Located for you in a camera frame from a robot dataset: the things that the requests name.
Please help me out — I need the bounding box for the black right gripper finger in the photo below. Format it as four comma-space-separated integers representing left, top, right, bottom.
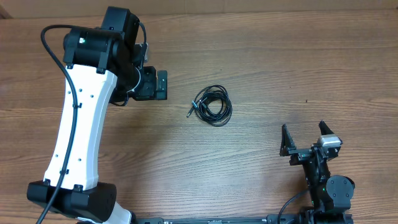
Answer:
279, 124, 297, 156
318, 120, 334, 135

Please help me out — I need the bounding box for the black cable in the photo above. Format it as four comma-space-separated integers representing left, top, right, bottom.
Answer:
186, 85, 233, 128

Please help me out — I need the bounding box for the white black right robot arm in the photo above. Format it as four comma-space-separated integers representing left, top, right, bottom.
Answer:
276, 121, 355, 224

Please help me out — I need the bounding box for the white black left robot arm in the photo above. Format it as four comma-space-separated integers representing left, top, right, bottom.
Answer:
27, 6, 167, 223

